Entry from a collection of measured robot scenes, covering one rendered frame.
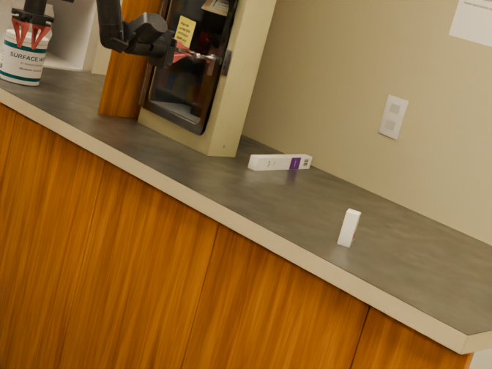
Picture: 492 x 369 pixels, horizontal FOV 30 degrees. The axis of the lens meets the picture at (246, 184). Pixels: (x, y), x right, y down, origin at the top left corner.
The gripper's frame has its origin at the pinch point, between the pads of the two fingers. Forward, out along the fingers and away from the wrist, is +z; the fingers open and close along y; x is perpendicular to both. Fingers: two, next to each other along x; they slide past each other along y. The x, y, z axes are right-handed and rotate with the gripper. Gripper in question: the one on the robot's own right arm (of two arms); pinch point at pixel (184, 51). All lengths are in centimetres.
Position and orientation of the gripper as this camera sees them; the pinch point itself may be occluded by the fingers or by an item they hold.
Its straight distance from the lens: 252.7
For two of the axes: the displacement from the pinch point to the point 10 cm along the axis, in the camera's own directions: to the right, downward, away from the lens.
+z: 6.9, 0.1, 7.3
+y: 2.5, -9.4, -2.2
